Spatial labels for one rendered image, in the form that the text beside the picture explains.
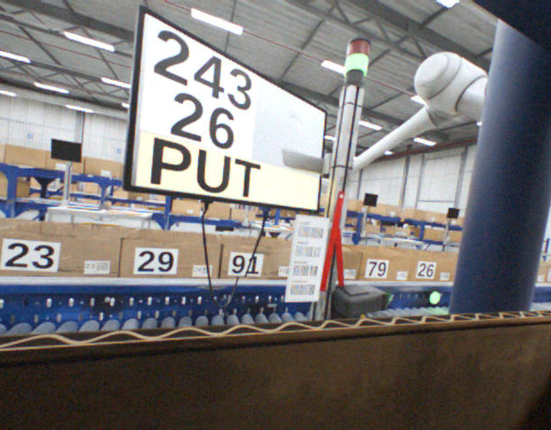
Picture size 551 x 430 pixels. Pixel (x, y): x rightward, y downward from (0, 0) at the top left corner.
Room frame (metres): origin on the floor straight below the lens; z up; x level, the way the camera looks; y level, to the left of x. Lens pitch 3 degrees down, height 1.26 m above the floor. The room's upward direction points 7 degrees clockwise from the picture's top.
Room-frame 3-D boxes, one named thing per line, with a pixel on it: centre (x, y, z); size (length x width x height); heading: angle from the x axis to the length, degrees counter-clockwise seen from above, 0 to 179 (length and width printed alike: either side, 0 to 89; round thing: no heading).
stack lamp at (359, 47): (0.57, -0.14, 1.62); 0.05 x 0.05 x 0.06
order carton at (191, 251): (1.12, 0.47, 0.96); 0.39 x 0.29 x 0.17; 110
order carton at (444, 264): (1.65, -1.01, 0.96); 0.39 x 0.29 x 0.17; 110
